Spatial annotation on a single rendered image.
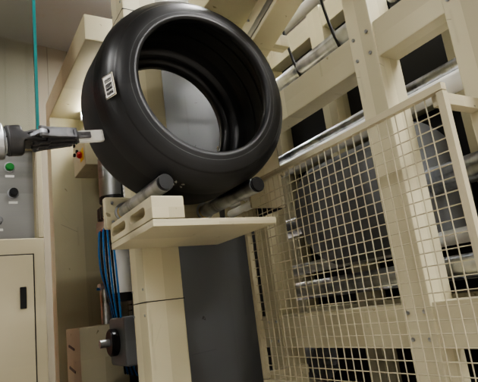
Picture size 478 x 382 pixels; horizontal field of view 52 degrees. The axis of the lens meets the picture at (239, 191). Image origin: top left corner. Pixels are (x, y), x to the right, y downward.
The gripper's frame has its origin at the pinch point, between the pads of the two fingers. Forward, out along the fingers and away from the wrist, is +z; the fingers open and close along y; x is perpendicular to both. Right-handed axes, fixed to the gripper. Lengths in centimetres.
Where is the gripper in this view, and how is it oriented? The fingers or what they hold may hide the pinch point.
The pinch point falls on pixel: (89, 136)
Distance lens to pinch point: 133.5
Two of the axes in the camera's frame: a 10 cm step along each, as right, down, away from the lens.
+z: 8.3, -1.2, 5.4
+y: -5.0, 2.6, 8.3
